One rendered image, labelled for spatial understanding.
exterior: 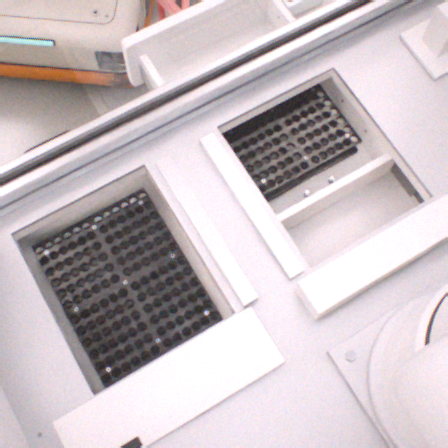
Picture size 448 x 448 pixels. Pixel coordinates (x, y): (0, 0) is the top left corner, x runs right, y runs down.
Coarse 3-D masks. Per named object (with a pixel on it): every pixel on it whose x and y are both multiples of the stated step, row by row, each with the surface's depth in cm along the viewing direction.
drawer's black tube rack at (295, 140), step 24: (312, 96) 100; (264, 120) 96; (288, 120) 97; (312, 120) 97; (336, 120) 97; (240, 144) 95; (264, 144) 95; (288, 144) 95; (312, 144) 95; (336, 144) 95; (264, 168) 93; (288, 168) 94; (312, 168) 94; (264, 192) 92
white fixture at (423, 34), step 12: (444, 12) 88; (420, 24) 97; (432, 24) 91; (444, 24) 89; (408, 36) 96; (420, 36) 96; (432, 36) 93; (444, 36) 90; (408, 48) 96; (420, 48) 95; (432, 48) 94; (444, 48) 92; (420, 60) 95; (432, 60) 94; (444, 60) 94; (432, 72) 94; (444, 72) 94
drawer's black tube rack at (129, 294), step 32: (128, 224) 90; (160, 224) 93; (64, 256) 88; (96, 256) 88; (128, 256) 91; (160, 256) 88; (64, 288) 87; (96, 288) 90; (128, 288) 87; (160, 288) 90; (192, 288) 87; (96, 320) 85; (128, 320) 88; (160, 320) 85; (192, 320) 85; (96, 352) 87; (128, 352) 87; (160, 352) 84
